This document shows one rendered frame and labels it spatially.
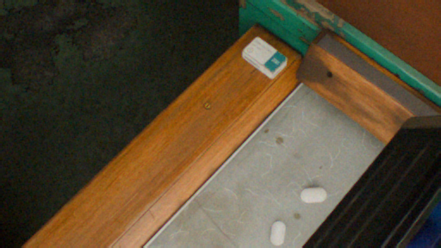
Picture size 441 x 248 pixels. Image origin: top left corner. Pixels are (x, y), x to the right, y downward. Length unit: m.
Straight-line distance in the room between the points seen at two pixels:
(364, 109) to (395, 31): 0.11
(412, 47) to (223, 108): 0.28
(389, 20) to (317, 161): 0.23
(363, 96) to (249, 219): 0.23
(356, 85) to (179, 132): 0.26
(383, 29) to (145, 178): 0.37
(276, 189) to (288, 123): 0.11
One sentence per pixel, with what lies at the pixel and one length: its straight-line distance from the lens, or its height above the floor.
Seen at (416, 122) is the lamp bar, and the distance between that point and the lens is 0.42.
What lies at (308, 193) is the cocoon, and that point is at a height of 0.76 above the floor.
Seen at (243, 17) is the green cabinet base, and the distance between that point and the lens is 0.85.
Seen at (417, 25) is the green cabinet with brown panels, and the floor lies 0.95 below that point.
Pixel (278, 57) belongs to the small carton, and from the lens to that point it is 0.76.
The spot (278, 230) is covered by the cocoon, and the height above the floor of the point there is 0.76.
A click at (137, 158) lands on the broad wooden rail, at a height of 0.76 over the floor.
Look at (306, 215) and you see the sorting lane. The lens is 0.71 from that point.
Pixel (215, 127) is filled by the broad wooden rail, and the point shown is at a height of 0.76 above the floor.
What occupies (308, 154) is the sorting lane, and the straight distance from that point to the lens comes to 0.74.
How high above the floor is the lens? 1.43
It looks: 65 degrees down
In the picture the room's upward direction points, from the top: 4 degrees counter-clockwise
